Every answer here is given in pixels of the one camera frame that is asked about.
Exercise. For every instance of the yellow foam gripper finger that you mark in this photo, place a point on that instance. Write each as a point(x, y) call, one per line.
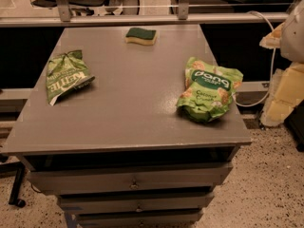
point(286, 92)
point(272, 40)

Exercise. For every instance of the green rice chip bag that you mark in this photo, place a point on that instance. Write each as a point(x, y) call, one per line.
point(208, 91)

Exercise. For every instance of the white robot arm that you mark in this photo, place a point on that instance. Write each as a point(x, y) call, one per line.
point(292, 36)

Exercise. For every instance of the yellow green sponge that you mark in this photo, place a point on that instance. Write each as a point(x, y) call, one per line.
point(142, 36)

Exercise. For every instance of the green kettle chip bag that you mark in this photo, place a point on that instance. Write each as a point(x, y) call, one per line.
point(66, 72)

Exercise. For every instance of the middle grey drawer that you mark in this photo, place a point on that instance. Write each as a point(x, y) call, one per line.
point(136, 203)

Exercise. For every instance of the bottom grey drawer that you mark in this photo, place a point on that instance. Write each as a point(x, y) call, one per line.
point(142, 218)

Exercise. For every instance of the black stand leg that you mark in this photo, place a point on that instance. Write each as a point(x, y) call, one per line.
point(16, 169)

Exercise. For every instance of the grey floor cable duct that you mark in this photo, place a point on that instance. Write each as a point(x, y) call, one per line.
point(252, 93)

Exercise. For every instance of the metal railing frame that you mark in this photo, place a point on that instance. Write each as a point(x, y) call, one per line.
point(59, 13)

